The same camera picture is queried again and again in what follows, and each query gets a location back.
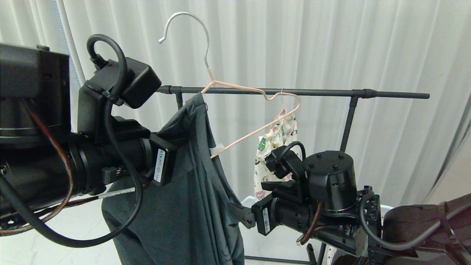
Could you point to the black clothes rack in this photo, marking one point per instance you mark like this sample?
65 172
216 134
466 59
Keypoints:
323 92

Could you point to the pink clothes hanger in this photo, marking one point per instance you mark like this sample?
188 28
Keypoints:
235 86
282 96

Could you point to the dark grey garment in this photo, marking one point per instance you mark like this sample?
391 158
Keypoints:
184 206

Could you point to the cream printed shorts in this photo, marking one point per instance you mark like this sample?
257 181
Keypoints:
274 141

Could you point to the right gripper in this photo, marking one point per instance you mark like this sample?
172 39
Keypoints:
287 215

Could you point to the white laundry basket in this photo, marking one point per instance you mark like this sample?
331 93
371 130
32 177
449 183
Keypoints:
331 256

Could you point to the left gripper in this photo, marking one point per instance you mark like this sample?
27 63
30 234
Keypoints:
147 160

